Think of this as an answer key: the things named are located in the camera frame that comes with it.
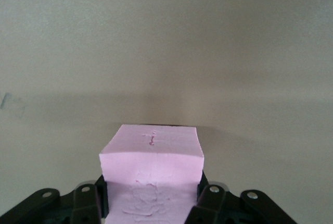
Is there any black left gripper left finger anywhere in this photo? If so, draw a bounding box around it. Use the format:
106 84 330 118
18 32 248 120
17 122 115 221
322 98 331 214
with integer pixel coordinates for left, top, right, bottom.
0 173 109 224

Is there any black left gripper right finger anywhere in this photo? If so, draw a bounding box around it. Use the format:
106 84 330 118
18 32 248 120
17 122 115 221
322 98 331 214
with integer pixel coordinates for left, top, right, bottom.
184 171 298 224

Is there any pink foam block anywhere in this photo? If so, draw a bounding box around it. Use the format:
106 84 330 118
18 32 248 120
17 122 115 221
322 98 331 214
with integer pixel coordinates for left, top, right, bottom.
99 123 205 224

